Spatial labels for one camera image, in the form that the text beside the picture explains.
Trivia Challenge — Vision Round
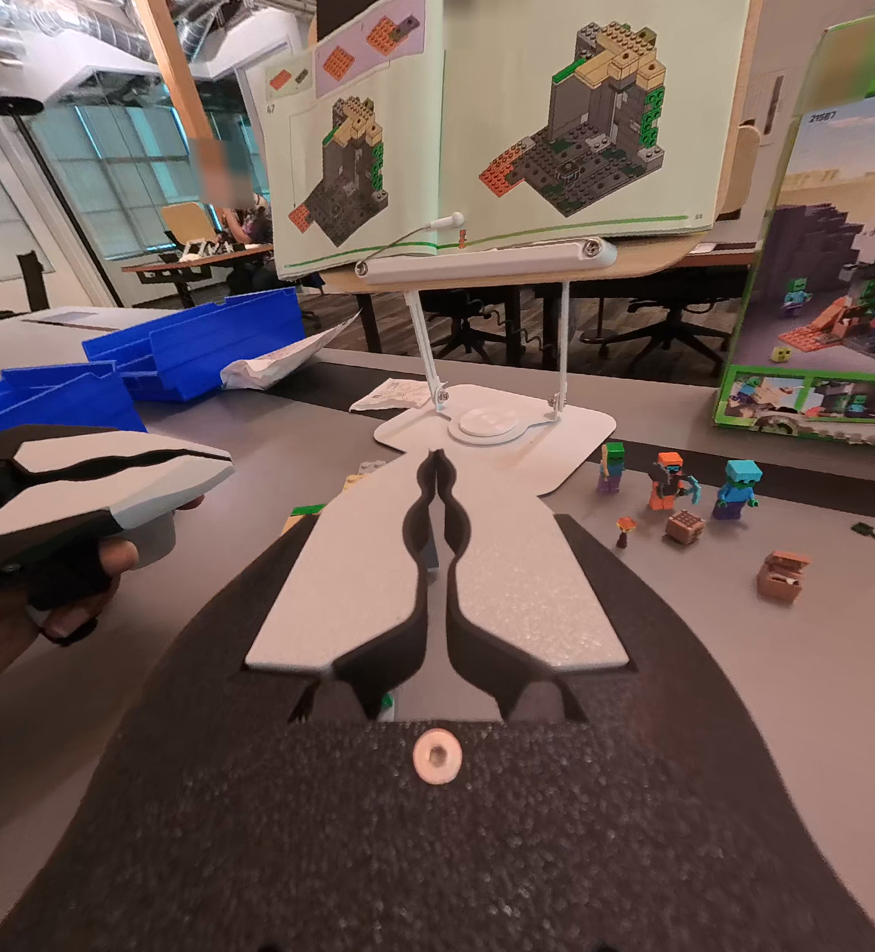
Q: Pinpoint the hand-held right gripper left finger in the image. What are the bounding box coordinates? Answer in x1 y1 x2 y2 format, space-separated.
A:
244 448 440 722

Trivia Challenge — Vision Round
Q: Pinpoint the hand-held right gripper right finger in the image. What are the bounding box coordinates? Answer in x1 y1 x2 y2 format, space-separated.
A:
437 448 630 722

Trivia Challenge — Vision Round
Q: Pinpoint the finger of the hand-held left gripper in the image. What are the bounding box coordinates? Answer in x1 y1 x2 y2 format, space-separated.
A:
0 457 236 540
9 428 232 488

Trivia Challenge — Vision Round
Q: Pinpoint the toy brick building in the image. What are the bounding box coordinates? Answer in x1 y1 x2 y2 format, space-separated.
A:
281 460 442 722

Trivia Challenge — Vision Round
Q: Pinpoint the wooden office desk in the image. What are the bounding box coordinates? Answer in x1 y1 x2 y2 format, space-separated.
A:
121 241 275 309

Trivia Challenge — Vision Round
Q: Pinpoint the grey desk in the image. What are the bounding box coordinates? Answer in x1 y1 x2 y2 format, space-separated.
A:
0 301 875 952

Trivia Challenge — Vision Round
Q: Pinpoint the green head zombie minifigure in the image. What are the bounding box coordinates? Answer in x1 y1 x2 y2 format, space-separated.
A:
596 441 626 497

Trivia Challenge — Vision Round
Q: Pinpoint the white book stand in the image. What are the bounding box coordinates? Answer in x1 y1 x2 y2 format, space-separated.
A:
317 0 764 497

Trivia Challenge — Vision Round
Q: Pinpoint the orange minifigure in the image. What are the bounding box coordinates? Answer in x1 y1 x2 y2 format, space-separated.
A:
646 451 702 514

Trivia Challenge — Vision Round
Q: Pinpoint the black office chair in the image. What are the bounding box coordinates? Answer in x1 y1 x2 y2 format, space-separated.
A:
17 251 46 313
579 296 736 367
423 290 509 365

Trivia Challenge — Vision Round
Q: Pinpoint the white paper bag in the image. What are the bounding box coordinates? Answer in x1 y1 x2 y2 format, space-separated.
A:
219 311 364 393

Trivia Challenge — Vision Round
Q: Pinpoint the white and black equipment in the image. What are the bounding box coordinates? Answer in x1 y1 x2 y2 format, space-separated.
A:
158 237 241 261

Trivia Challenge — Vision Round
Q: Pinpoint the cyan head minifigure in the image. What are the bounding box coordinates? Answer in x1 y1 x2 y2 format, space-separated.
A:
711 460 764 522

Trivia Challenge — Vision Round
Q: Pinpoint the brown toy chest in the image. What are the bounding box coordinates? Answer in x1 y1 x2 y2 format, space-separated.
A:
756 550 812 605

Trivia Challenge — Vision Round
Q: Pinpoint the tan chair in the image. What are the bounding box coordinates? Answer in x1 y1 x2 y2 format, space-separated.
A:
161 202 223 252

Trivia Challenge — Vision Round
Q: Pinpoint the office window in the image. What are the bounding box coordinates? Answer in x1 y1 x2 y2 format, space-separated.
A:
0 100 260 287

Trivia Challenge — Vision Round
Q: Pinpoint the black floor lamp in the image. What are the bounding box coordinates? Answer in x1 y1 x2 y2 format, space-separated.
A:
0 95 126 307

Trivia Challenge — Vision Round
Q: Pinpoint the wooden top office table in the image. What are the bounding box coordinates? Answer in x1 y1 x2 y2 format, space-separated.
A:
318 241 758 358

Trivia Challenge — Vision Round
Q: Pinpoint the wooden column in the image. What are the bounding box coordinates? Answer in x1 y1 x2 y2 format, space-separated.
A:
134 0 211 142

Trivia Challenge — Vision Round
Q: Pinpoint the building instruction booklet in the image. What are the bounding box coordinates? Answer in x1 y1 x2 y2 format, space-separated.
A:
262 0 751 282

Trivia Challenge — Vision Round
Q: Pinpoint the green toy box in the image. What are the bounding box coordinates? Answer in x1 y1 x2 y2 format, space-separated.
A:
711 26 875 453

